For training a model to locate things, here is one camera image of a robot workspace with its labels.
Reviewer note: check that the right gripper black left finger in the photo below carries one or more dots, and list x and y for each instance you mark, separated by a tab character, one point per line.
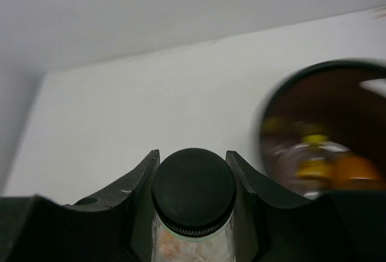
112	224

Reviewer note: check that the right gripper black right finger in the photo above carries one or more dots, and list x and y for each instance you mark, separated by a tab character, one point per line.
271	223

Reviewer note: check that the clear bottle yellow cap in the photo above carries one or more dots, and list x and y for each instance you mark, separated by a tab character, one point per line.
307	168

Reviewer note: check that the clear bottle black label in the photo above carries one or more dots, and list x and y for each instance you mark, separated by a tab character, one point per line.
193	194

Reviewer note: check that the orange bottle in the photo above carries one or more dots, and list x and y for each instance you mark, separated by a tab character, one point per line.
357	173

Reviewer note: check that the brown plastic bin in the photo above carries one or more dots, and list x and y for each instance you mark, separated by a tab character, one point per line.
342	99

